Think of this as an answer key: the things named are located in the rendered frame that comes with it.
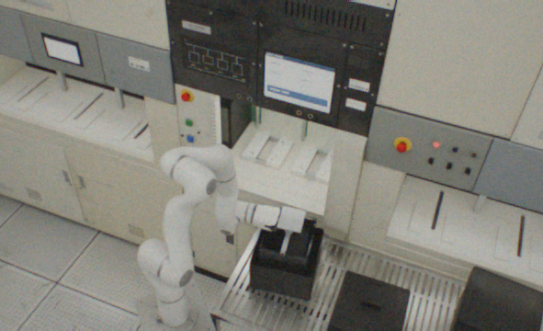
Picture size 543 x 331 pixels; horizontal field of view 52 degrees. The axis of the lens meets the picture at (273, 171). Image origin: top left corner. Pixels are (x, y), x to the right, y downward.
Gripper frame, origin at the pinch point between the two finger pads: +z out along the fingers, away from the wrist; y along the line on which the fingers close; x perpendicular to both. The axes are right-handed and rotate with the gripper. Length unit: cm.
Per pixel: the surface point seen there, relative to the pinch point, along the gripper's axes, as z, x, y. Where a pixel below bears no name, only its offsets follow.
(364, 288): 35.4, -22.8, 7.8
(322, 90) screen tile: 3, 48, -28
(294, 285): 6.4, -23.8, 13.6
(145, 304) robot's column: -54, -34, 33
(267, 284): -5.1, -27.7, 13.6
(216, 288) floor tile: -45, -109, -31
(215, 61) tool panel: -42, 48, -34
